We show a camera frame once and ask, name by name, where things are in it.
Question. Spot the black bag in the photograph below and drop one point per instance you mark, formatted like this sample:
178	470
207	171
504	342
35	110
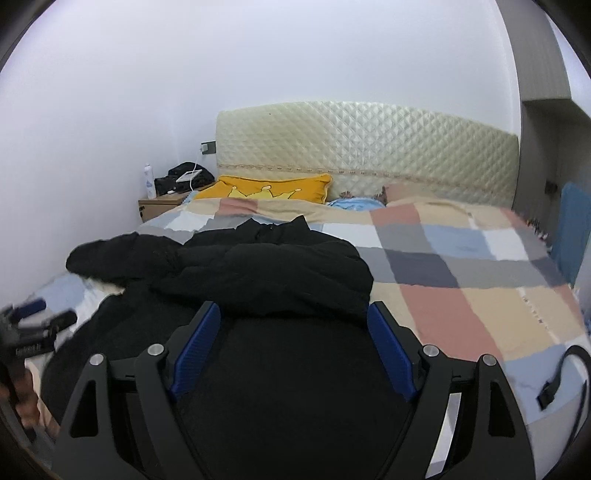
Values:
164	184

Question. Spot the checked patchwork blanket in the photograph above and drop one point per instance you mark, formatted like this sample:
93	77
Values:
461	286

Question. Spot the dark wall socket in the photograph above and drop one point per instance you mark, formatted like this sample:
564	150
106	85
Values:
210	146

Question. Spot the blue draped cloth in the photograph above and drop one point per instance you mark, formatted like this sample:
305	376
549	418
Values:
572	230

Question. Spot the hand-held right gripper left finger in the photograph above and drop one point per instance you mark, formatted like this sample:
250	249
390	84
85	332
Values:
198	346

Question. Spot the black padded jacket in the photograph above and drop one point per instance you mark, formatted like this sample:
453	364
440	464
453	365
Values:
277	277

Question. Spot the yellow crown pillow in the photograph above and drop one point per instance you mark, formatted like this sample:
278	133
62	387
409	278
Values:
295	187

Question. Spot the grey built-in wardrobe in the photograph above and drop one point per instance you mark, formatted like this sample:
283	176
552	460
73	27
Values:
535	152

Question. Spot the white spray bottle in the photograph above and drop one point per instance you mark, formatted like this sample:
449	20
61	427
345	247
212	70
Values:
149	184

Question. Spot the cream quilted headboard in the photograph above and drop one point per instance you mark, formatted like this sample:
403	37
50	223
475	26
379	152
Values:
369	147

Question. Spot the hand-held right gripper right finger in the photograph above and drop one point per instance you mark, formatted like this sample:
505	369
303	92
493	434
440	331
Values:
392	350

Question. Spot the white tablet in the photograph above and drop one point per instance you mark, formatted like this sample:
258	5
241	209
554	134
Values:
189	176

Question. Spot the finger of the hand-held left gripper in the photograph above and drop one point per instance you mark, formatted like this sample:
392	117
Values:
30	307
60	321

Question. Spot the light blue cloth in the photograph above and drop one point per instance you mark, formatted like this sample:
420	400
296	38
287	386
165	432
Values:
353	203

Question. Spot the wooden nightstand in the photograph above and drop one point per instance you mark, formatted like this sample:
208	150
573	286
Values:
157	207

